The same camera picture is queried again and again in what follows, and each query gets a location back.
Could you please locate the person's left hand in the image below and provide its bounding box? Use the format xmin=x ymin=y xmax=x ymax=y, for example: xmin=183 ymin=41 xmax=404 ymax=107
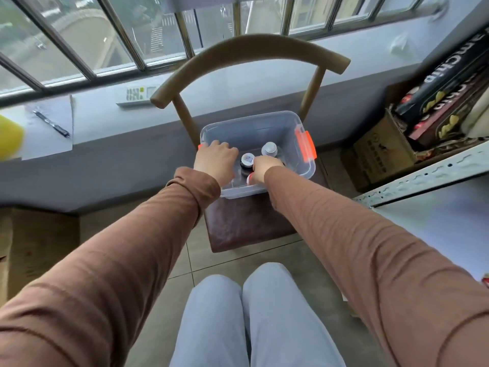
xmin=194 ymin=140 xmax=239 ymax=188

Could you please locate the person's right hand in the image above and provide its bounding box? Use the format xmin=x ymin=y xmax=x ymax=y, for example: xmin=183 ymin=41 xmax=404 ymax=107
xmin=250 ymin=155 xmax=286 ymax=185

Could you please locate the clear box with orange latches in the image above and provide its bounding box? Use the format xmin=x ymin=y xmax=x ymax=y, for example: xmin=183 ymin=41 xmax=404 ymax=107
xmin=199 ymin=111 xmax=317 ymax=200

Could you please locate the person's left forearm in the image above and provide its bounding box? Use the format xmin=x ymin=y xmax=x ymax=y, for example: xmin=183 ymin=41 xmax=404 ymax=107
xmin=0 ymin=166 xmax=222 ymax=367

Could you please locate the person's right forearm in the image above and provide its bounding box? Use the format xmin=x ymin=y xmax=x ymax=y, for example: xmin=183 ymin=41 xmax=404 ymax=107
xmin=263 ymin=166 xmax=489 ymax=367

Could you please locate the dark bottle with labelled cap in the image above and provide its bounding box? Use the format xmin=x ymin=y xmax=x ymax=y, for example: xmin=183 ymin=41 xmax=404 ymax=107
xmin=239 ymin=152 xmax=256 ymax=177

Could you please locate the white remote control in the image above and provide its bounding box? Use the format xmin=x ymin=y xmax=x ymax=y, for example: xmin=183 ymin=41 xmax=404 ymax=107
xmin=115 ymin=85 xmax=161 ymax=108

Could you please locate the wooden chair with brown seat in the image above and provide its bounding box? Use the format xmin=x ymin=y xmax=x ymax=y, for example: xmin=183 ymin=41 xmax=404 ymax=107
xmin=150 ymin=33 xmax=351 ymax=254

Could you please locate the brown cardboard box with print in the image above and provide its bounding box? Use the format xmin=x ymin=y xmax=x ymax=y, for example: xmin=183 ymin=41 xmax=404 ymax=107
xmin=339 ymin=108 xmax=422 ymax=194

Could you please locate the person's right leg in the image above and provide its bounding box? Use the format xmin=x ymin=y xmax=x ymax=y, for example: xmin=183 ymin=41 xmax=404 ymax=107
xmin=242 ymin=262 xmax=347 ymax=367

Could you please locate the person's leg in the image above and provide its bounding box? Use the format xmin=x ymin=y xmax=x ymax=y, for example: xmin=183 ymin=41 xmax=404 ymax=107
xmin=170 ymin=274 xmax=253 ymax=367
xmin=242 ymin=262 xmax=347 ymax=367

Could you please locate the person's left leg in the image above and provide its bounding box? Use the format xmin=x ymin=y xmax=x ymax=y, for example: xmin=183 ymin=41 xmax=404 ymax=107
xmin=170 ymin=274 xmax=253 ymax=367

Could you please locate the metal window grille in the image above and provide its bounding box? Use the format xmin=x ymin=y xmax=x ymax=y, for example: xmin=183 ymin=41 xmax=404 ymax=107
xmin=0 ymin=0 xmax=451 ymax=108

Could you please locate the black pen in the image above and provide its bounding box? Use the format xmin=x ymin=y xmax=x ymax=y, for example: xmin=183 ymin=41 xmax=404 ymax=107
xmin=32 ymin=109 xmax=72 ymax=138

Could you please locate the white paper sheet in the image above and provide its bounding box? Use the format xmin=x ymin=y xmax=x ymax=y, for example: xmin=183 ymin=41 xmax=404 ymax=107
xmin=21 ymin=95 xmax=74 ymax=161

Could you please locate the small white object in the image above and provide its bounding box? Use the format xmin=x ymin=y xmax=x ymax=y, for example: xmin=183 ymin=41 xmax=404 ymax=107
xmin=390 ymin=34 xmax=411 ymax=55

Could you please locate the dark red snack box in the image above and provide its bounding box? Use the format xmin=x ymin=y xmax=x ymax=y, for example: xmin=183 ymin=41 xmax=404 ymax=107
xmin=408 ymin=72 xmax=489 ymax=148

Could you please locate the long black snack box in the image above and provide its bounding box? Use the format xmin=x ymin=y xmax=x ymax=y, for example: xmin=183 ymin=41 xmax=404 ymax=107
xmin=395 ymin=30 xmax=489 ymax=126

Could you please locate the plain brown cardboard box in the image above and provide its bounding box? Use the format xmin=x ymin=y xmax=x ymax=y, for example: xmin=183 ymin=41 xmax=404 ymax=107
xmin=0 ymin=206 xmax=81 ymax=307

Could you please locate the yellow object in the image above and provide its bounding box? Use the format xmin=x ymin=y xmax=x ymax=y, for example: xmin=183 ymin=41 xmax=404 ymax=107
xmin=0 ymin=114 xmax=26 ymax=162

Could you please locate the cream cloth bundle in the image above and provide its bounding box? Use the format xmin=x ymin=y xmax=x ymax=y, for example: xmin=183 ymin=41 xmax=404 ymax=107
xmin=461 ymin=93 xmax=489 ymax=139

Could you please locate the grey perforated metal shelf rail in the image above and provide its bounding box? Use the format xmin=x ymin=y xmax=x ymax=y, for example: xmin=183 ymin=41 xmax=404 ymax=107
xmin=353 ymin=141 xmax=489 ymax=209

